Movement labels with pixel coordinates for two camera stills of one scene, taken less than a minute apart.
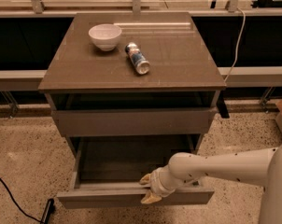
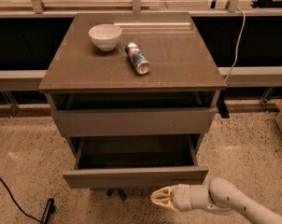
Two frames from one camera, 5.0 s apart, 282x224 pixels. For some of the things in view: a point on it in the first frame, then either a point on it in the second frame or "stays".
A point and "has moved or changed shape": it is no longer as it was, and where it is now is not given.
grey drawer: [106, 170] has moved or changed shape
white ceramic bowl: [105, 35] stays
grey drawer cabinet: [131, 76] stays
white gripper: [157, 183] → [182, 196]
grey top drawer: [133, 121] stays
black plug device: [50, 208] stays
